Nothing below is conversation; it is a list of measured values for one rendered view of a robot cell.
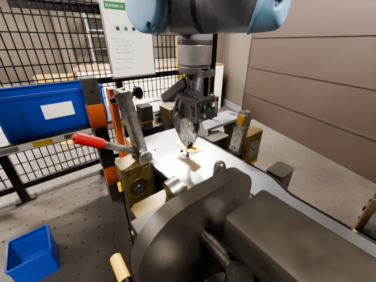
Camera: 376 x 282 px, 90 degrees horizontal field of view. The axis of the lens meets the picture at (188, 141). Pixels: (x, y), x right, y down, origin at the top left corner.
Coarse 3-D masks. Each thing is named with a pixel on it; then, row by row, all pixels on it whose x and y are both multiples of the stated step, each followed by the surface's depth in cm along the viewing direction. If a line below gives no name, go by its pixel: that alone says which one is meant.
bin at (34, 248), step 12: (36, 228) 57; (48, 228) 57; (12, 240) 54; (24, 240) 56; (36, 240) 58; (48, 240) 54; (12, 252) 53; (24, 252) 57; (36, 252) 60; (48, 252) 51; (12, 264) 51; (24, 264) 48; (36, 264) 51; (48, 264) 53; (12, 276) 48; (24, 276) 50; (36, 276) 52
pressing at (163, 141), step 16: (160, 144) 61; (208, 144) 61; (160, 160) 53; (176, 160) 53; (192, 160) 53; (208, 160) 53; (224, 160) 53; (240, 160) 53; (192, 176) 47; (208, 176) 47; (256, 176) 47; (272, 176) 47; (256, 192) 42; (272, 192) 42; (288, 192) 42; (304, 208) 38; (336, 224) 34; (352, 240) 32; (368, 240) 32
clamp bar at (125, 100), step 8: (120, 88) 37; (136, 88) 37; (112, 96) 36; (120, 96) 35; (128, 96) 36; (136, 96) 39; (120, 104) 37; (128, 104) 36; (128, 112) 37; (136, 112) 38; (128, 120) 38; (136, 120) 39; (128, 128) 40; (136, 128) 39; (136, 136) 40; (136, 144) 41; (144, 144) 42
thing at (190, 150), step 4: (180, 140) 56; (176, 144) 55; (180, 144) 54; (188, 144) 52; (184, 148) 52; (188, 148) 52; (192, 148) 52; (196, 148) 52; (200, 148) 52; (188, 152) 51; (192, 152) 50; (196, 152) 51
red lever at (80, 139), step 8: (72, 136) 34; (80, 136) 34; (88, 136) 35; (80, 144) 35; (88, 144) 35; (96, 144) 36; (104, 144) 37; (112, 144) 39; (120, 144) 41; (128, 152) 41; (136, 152) 43
